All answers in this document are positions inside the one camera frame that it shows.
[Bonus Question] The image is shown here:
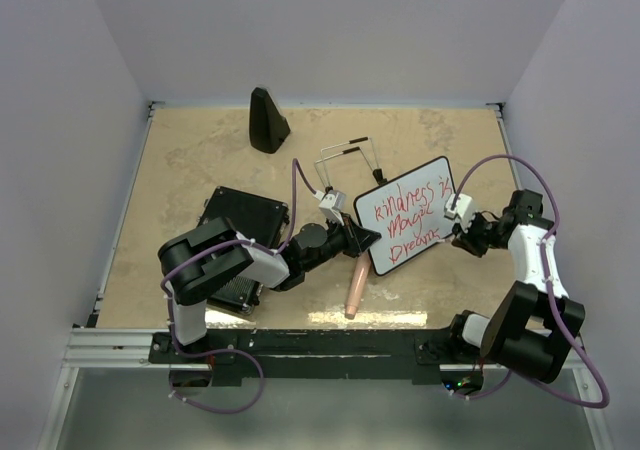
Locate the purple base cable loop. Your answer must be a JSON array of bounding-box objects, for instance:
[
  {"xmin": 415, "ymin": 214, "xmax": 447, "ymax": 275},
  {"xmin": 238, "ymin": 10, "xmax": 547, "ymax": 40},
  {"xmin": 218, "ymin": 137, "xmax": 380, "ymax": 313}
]
[
  {"xmin": 448, "ymin": 367, "xmax": 514, "ymax": 401},
  {"xmin": 168, "ymin": 348, "xmax": 267, "ymax": 415}
]

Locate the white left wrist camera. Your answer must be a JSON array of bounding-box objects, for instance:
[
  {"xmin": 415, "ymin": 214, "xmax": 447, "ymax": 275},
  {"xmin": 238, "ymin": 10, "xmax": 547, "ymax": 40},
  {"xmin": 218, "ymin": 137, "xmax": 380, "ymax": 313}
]
[{"xmin": 314, "ymin": 189, "xmax": 346, "ymax": 225}]

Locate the white whiteboard black frame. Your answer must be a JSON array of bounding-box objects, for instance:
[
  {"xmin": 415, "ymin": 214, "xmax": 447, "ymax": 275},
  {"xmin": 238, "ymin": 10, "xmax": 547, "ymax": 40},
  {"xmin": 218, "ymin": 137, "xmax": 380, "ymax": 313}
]
[{"xmin": 354, "ymin": 156, "xmax": 455, "ymax": 276}]

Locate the pink toy microphone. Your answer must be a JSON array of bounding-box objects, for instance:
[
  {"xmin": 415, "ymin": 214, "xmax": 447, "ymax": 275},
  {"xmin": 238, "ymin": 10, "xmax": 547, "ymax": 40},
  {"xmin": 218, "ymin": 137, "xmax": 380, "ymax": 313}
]
[{"xmin": 344, "ymin": 253, "xmax": 371, "ymax": 320}]

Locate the black hard case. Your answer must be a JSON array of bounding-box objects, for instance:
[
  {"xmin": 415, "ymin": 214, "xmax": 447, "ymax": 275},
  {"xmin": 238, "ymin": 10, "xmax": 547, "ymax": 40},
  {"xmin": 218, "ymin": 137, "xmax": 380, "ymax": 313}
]
[{"xmin": 198, "ymin": 186, "xmax": 289, "ymax": 315}]

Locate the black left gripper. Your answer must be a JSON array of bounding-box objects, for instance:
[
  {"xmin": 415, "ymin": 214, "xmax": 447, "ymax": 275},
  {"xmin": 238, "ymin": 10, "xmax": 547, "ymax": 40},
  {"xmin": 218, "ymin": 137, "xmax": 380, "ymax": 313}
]
[{"xmin": 303, "ymin": 212, "xmax": 381, "ymax": 273}]

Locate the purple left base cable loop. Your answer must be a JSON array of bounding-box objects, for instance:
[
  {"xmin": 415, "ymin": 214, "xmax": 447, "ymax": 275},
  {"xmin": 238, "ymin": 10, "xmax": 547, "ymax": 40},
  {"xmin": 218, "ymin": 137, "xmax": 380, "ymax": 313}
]
[{"xmin": 168, "ymin": 348, "xmax": 267, "ymax": 415}]

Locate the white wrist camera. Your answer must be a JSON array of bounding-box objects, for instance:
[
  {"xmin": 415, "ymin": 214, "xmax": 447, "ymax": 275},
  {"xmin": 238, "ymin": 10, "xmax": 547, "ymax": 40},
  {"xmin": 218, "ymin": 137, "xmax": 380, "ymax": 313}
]
[
  {"xmin": 444, "ymin": 194, "xmax": 478, "ymax": 232},
  {"xmin": 314, "ymin": 189, "xmax": 346, "ymax": 225}
]

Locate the wire whiteboard stand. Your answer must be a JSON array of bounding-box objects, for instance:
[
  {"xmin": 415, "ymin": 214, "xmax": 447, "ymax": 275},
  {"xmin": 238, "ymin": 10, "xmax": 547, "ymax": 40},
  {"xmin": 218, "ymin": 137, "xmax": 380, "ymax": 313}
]
[{"xmin": 314, "ymin": 136, "xmax": 387, "ymax": 189}]

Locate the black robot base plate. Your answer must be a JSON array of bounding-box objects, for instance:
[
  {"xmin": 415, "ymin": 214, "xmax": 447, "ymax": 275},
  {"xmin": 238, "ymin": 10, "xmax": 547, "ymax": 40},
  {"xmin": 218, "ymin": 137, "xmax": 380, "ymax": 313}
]
[{"xmin": 149, "ymin": 329, "xmax": 486, "ymax": 395}]

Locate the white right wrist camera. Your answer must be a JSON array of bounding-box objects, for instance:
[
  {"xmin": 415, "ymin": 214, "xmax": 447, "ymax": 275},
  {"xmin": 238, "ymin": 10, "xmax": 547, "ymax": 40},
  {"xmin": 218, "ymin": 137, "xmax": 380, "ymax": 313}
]
[{"xmin": 444, "ymin": 194, "xmax": 478, "ymax": 232}]

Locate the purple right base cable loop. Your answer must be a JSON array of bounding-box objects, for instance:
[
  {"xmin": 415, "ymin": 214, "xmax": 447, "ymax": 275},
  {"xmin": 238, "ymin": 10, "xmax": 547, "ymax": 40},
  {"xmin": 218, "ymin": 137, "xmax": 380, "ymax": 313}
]
[{"xmin": 448, "ymin": 367, "xmax": 514, "ymax": 401}]

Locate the black cone-shaped object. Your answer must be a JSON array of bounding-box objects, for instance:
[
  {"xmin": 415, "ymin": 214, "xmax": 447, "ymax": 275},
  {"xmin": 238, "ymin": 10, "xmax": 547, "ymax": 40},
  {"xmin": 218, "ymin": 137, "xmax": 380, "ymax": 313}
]
[{"xmin": 249, "ymin": 86, "xmax": 291, "ymax": 154}]

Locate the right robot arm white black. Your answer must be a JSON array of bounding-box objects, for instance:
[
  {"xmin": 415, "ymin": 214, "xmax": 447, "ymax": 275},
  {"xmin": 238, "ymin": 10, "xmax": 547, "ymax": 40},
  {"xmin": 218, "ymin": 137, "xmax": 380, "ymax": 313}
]
[{"xmin": 445, "ymin": 190, "xmax": 585, "ymax": 383}]

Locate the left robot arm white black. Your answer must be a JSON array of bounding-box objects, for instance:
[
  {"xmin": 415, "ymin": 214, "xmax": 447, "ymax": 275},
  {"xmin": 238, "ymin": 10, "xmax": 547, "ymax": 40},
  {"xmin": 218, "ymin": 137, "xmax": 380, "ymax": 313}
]
[{"xmin": 158, "ymin": 213, "xmax": 381, "ymax": 362}]

